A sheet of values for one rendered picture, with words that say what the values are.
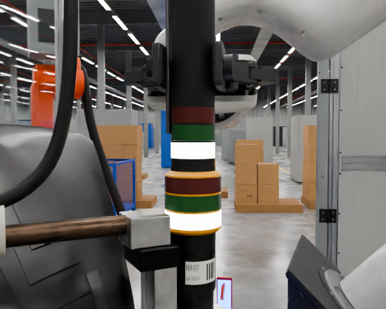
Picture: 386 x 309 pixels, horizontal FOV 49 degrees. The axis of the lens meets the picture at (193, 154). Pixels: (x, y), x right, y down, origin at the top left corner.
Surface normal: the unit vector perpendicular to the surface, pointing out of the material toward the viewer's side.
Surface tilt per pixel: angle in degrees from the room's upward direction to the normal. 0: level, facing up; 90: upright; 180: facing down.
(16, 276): 47
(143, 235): 90
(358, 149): 90
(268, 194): 90
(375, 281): 68
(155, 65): 90
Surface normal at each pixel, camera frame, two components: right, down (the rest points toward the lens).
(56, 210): 0.32, -0.73
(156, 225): 0.45, 0.04
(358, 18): 0.22, 0.51
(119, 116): -0.05, 0.05
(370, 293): -0.54, -0.20
